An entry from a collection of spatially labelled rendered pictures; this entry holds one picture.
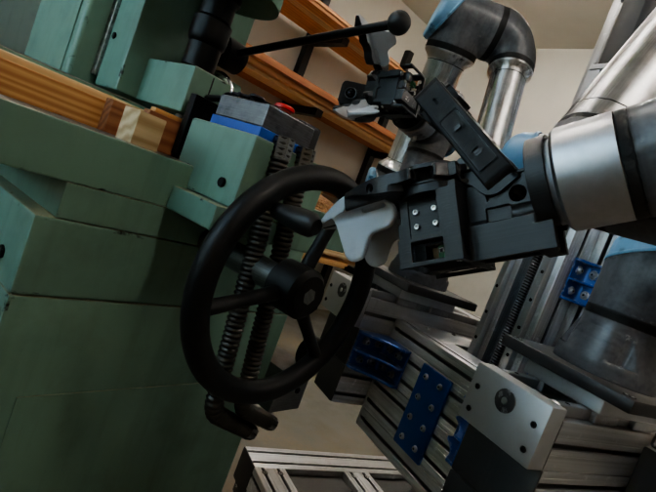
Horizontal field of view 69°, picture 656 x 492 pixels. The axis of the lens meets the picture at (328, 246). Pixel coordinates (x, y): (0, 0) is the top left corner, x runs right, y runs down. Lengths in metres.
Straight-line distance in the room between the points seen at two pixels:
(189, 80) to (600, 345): 0.72
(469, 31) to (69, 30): 0.76
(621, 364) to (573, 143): 0.54
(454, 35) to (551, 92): 3.18
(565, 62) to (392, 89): 3.59
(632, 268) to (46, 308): 0.79
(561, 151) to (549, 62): 4.08
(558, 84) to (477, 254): 3.95
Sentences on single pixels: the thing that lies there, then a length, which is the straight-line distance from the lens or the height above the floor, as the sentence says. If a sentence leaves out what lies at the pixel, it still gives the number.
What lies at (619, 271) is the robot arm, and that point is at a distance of 0.86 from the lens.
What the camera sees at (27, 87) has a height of 0.92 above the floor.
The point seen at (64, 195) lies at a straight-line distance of 0.58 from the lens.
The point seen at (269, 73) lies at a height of 1.52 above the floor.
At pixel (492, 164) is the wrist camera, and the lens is 0.38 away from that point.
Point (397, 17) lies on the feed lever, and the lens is 0.77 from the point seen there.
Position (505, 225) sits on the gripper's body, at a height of 0.94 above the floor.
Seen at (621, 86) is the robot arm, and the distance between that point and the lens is 0.55.
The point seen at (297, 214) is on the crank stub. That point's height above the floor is 0.90.
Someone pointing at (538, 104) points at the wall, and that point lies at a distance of 4.28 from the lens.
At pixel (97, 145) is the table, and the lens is 0.58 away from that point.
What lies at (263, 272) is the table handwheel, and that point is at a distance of 0.57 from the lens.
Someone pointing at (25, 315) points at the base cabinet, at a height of 0.69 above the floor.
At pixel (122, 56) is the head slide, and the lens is 0.87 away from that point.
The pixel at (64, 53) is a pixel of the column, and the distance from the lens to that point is 0.95.
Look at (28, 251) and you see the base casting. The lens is 0.59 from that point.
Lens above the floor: 0.91
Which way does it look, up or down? 4 degrees down
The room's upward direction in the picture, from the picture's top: 21 degrees clockwise
